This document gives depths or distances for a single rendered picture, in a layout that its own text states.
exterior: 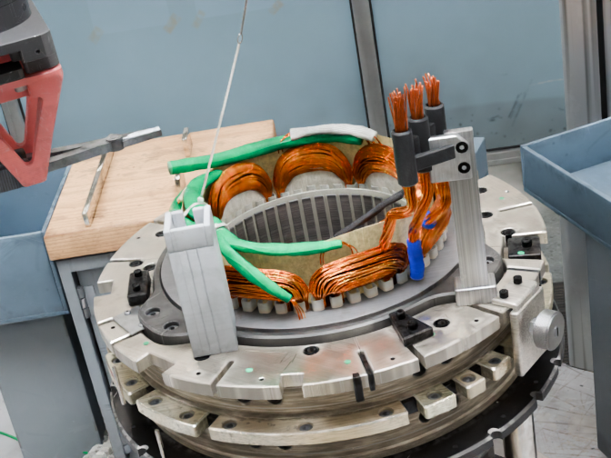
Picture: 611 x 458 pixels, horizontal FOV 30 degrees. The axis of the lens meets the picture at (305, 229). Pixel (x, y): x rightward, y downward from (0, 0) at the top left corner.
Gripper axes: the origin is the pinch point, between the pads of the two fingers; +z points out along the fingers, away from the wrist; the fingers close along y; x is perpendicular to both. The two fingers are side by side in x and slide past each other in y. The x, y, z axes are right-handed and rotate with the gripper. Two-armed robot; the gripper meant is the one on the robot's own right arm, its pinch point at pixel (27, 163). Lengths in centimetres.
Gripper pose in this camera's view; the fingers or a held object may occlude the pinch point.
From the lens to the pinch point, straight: 73.1
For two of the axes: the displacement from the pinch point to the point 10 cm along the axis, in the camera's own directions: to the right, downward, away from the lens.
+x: 9.2, -3.1, 2.3
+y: 3.5, 4.1, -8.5
